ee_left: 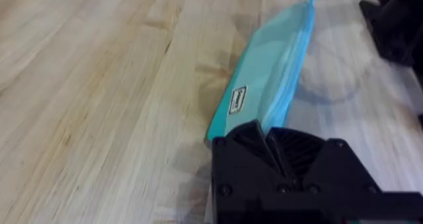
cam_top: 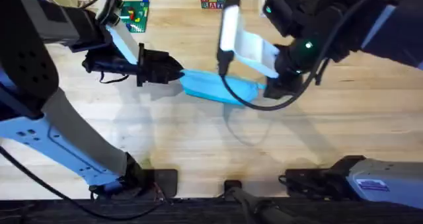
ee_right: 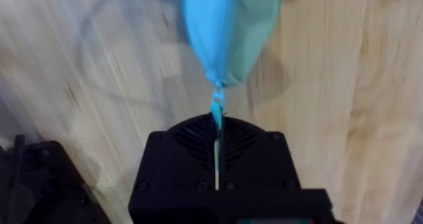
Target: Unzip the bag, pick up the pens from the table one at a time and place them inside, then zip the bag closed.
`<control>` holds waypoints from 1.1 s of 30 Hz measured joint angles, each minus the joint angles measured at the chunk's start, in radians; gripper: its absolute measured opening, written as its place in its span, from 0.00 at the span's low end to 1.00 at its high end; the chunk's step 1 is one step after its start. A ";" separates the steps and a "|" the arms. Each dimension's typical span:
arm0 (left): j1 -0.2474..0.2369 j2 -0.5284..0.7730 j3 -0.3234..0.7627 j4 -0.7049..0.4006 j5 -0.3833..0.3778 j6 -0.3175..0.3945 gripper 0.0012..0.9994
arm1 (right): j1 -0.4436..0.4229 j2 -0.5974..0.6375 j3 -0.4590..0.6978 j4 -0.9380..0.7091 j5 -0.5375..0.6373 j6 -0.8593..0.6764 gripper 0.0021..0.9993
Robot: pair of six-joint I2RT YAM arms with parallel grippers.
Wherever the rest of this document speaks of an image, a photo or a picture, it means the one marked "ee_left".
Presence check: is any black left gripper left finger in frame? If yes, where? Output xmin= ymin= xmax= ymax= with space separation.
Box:
xmin=210 ymin=119 xmax=293 ymax=224

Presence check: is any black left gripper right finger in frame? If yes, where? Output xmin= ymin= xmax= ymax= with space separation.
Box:
xmin=266 ymin=126 xmax=385 ymax=196

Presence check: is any teal soft zip bag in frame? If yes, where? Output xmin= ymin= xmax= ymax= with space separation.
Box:
xmin=204 ymin=0 xmax=321 ymax=143

